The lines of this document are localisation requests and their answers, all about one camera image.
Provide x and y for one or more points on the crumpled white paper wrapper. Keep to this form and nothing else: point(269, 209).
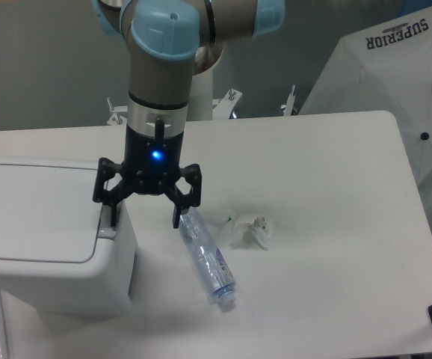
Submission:
point(252, 228)

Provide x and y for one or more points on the white push-lid trash can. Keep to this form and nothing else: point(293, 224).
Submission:
point(59, 250)

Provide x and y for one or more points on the white umbrella with lettering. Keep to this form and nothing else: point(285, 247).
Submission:
point(387, 67)

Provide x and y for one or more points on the silver blue-capped robot arm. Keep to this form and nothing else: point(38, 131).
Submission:
point(162, 38)

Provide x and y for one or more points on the crushed clear plastic bottle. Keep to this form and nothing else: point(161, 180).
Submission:
point(208, 260)

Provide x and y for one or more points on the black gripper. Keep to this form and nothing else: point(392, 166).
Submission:
point(153, 161)

